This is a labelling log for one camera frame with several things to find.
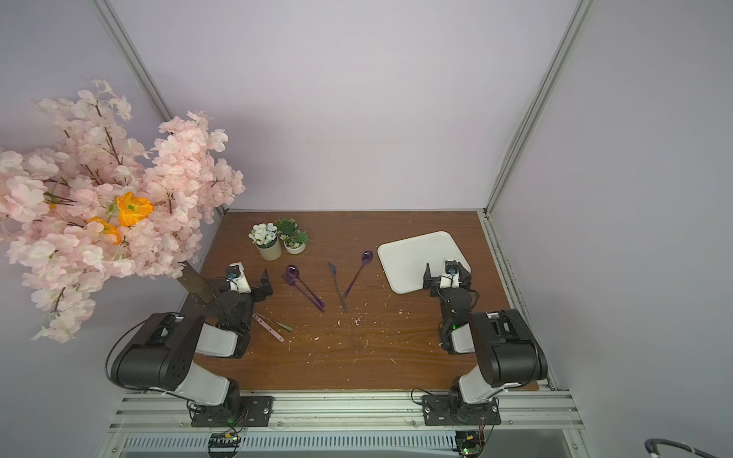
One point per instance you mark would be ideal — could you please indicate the aluminium rail frame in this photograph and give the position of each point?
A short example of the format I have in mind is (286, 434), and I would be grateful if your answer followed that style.
(338, 423)

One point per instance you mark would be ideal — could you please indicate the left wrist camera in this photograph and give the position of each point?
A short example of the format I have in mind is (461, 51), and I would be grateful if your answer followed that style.
(236, 278)

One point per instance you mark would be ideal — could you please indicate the green stick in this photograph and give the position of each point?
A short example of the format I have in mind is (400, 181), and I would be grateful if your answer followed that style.
(280, 325)

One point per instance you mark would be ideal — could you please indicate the right controller board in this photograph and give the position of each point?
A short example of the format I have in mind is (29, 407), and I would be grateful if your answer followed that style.
(469, 444)

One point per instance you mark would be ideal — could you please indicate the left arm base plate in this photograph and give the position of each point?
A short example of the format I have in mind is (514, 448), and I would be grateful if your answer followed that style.
(239, 411)

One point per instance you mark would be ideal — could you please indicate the left controller board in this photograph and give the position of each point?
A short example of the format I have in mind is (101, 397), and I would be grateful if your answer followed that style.
(223, 445)

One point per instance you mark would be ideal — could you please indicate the grey metal tree base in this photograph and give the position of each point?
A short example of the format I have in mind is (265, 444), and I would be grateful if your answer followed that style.
(193, 305)

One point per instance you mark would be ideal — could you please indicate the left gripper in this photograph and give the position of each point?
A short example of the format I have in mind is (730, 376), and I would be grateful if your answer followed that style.
(255, 292)

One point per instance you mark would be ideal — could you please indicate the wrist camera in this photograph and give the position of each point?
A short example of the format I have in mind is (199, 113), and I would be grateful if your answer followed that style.
(451, 276)
(236, 278)

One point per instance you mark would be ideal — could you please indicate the white rectangular tray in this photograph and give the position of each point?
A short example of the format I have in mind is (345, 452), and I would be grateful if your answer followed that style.
(405, 261)

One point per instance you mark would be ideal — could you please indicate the pink cherry blossom tree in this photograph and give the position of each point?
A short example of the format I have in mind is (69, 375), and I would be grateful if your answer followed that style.
(99, 205)

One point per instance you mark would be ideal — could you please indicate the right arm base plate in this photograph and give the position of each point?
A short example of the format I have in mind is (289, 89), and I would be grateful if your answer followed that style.
(449, 410)

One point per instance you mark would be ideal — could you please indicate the controller board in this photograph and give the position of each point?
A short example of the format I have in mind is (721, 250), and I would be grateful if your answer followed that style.
(469, 444)
(223, 445)

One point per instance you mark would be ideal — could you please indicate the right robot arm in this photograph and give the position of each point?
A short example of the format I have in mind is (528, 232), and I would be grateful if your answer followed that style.
(508, 356)

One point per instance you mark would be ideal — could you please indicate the purple fork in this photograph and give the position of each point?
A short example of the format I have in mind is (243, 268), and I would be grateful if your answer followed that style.
(292, 282)

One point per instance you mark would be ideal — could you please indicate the pink stick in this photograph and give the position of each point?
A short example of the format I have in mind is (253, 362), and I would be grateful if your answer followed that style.
(268, 328)

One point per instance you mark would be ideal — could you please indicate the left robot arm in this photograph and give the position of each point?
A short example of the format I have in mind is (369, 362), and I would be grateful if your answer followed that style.
(160, 356)

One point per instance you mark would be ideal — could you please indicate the black curved bar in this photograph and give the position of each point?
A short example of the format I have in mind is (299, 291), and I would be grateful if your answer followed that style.
(658, 448)

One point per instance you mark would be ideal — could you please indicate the green succulent in white pot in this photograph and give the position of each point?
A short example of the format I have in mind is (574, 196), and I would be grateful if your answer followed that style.
(294, 238)

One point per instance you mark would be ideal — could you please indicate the blue metal fork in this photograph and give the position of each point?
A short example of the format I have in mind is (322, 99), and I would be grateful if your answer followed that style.
(334, 274)

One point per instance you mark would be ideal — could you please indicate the white flowers in beige pot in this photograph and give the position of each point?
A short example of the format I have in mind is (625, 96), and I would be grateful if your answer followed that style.
(265, 236)

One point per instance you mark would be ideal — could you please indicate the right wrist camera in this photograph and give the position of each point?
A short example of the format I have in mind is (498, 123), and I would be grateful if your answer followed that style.
(451, 276)

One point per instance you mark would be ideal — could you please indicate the purple spoon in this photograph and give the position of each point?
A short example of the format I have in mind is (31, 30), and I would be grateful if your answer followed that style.
(294, 272)
(366, 259)

